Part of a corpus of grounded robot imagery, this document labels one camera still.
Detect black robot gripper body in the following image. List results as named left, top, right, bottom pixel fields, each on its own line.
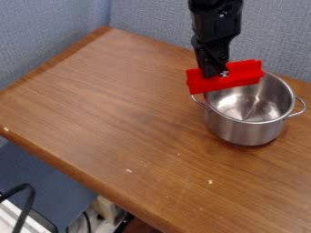
left=188, top=0, right=243, bottom=56

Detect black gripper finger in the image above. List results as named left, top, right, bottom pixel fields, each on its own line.
left=196, top=51, right=228, bottom=78

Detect stainless steel pot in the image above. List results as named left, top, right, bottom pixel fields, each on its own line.
left=191, top=72, right=307, bottom=147

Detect red rectangular block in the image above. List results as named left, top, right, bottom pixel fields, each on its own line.
left=186, top=59, right=265, bottom=95

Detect black and white chair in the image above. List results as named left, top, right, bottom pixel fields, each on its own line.
left=0, top=183, right=59, bottom=233

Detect white items under table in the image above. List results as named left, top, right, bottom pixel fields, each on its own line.
left=66, top=196, right=132, bottom=233

